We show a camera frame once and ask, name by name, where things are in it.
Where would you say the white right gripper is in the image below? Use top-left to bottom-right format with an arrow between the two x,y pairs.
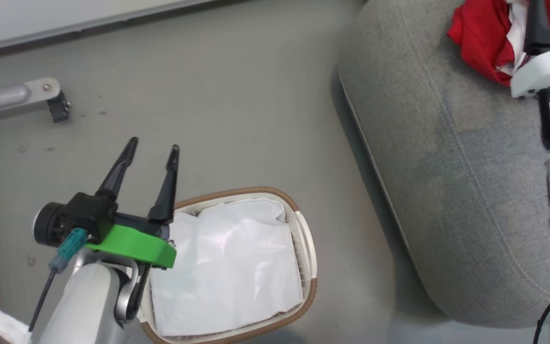
510,0 -> 550,99

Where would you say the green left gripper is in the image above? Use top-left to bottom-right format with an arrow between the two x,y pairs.
59,137 -> 180,269

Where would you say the red and white jersey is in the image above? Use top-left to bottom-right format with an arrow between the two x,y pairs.
448,0 -> 550,87

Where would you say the grey fabric sofa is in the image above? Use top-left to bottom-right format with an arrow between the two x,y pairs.
337,0 -> 550,329

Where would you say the black caster wheel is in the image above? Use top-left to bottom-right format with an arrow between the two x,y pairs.
47,91 -> 71,123

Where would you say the white cloth in basket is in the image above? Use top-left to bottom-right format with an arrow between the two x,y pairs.
150,198 -> 304,337

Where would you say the grey metal partition foot bar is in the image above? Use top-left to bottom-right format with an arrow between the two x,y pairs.
0,78 -> 61,120

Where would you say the white laundry basket brown rim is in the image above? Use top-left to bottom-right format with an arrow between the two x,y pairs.
137,186 -> 318,344

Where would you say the left arm cable teal plug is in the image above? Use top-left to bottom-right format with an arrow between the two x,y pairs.
28,228 -> 87,332

